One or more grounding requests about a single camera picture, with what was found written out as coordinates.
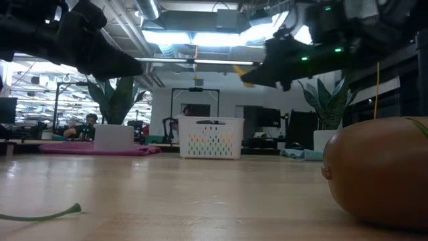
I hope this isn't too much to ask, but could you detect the purple cloth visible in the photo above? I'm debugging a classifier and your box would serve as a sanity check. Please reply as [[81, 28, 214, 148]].
[[38, 141, 163, 157]]

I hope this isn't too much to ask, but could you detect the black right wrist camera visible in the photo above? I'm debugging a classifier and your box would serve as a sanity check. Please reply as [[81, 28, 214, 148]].
[[306, 1, 350, 46]]

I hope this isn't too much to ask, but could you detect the long ceiling light strip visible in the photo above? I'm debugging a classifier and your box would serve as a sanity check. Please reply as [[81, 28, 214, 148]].
[[133, 56, 265, 68]]

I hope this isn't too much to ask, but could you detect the black background monitor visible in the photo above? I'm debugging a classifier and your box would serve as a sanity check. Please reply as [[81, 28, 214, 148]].
[[0, 96, 18, 125], [243, 106, 282, 129]]

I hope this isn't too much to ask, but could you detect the white perforated plastic basket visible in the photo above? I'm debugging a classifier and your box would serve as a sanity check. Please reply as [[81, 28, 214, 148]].
[[177, 116, 245, 160]]

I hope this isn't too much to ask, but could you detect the yellow cable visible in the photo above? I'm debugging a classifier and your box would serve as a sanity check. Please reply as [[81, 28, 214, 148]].
[[373, 62, 382, 120]]

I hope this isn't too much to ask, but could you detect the teal cloth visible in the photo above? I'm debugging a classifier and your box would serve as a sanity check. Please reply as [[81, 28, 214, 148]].
[[280, 148, 324, 162]]

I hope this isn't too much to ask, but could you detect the grey ceiling box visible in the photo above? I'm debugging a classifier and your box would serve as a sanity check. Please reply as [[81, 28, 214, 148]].
[[216, 8, 239, 31]]

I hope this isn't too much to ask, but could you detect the yellow toy banana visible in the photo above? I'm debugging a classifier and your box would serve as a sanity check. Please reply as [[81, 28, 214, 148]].
[[232, 64, 255, 88]]

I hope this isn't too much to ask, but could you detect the brown toy kiwi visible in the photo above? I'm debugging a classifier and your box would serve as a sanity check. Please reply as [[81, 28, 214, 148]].
[[320, 116, 428, 232]]

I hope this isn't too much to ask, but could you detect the silver ceiling air duct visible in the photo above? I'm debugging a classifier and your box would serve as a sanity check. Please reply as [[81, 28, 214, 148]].
[[135, 0, 162, 21]]

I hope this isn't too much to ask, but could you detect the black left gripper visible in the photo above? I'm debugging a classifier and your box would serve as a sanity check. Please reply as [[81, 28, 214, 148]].
[[0, 0, 145, 82]]

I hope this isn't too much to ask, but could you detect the snake plant in white pot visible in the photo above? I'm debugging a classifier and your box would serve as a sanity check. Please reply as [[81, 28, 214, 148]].
[[81, 75, 148, 152], [298, 78, 362, 153]]

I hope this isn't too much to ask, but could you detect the black background panel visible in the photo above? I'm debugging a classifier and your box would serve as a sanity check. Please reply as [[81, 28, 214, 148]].
[[287, 109, 319, 150]]

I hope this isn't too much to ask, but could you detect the black background gantry frame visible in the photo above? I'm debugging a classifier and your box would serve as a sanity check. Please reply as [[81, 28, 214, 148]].
[[52, 81, 88, 130], [169, 86, 221, 118]]

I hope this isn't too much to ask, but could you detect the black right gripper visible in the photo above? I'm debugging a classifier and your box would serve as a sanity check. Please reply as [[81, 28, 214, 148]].
[[241, 27, 362, 92]]

